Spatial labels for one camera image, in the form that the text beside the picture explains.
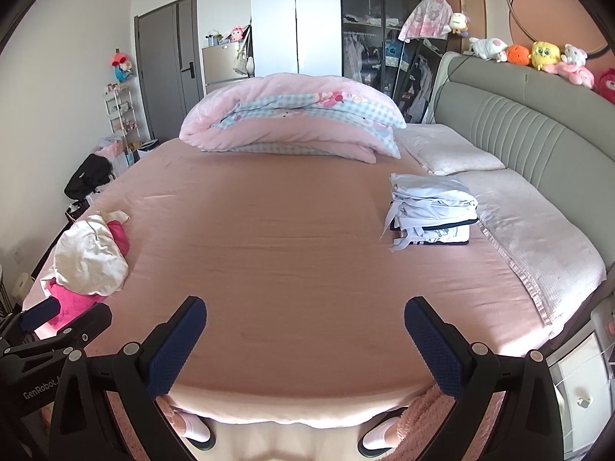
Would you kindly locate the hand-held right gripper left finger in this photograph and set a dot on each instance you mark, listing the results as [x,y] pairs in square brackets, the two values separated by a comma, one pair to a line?
[178,345]

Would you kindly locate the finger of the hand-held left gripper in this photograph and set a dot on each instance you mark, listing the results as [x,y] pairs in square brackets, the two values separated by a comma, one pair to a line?
[41,312]
[91,321]

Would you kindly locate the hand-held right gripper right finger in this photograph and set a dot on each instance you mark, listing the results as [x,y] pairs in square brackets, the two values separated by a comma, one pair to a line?
[432,345]

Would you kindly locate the stack of folded clothes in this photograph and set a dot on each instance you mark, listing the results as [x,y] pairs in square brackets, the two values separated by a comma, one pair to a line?
[447,235]

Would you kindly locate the person's left foot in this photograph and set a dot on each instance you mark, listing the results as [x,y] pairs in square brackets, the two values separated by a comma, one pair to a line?
[194,430]

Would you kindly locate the person's foot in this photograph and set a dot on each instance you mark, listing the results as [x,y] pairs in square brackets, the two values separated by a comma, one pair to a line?
[379,434]
[194,430]

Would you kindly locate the person's right foot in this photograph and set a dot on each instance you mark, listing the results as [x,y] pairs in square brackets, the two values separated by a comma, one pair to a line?
[379,434]

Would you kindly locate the pink bed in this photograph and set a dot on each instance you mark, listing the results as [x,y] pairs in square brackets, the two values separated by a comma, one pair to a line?
[288,273]

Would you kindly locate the black bag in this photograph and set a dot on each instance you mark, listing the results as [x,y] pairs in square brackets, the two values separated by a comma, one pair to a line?
[89,175]

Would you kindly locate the white nightstand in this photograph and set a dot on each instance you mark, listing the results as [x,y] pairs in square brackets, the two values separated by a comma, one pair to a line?
[581,374]

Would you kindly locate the white waffle blanket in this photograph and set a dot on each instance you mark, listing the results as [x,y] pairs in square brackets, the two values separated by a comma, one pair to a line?
[538,230]

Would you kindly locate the pale pink pillow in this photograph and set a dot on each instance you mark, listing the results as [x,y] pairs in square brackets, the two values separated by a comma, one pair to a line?
[447,149]

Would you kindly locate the folded pink checked duvet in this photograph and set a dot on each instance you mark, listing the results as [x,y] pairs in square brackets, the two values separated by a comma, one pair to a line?
[288,125]

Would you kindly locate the grey door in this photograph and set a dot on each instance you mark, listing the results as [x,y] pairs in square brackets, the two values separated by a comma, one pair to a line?
[163,57]

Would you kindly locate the silver fridge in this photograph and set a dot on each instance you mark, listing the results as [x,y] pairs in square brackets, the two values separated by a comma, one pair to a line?
[221,65]

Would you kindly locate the white cat plush toy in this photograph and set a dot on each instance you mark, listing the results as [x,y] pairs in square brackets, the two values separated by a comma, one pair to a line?
[487,48]

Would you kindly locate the orange plush toy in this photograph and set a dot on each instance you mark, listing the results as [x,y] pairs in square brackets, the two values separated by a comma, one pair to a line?
[518,55]

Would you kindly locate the red plush toy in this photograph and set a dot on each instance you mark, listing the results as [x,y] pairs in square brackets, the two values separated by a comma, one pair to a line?
[606,86]

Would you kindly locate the white and pink plush toy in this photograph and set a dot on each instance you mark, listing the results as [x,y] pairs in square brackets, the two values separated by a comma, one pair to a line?
[576,67]

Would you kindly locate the small pink plush toy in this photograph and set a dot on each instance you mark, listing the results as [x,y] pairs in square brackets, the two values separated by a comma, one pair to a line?
[238,33]

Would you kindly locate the dark glass wardrobe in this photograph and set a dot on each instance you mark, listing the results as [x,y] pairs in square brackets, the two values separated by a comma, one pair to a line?
[365,33]

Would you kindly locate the small white yellow plush toy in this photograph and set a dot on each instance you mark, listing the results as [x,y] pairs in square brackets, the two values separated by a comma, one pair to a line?
[459,23]

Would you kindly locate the pink printed hanging garment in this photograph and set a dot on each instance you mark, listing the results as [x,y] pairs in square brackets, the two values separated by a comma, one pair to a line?
[427,17]

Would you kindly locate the white wardrobe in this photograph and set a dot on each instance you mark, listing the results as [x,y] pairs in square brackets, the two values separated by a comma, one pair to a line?
[288,19]

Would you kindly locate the red and blue wall plush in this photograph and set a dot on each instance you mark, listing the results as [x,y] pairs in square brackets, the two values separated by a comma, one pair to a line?
[122,65]

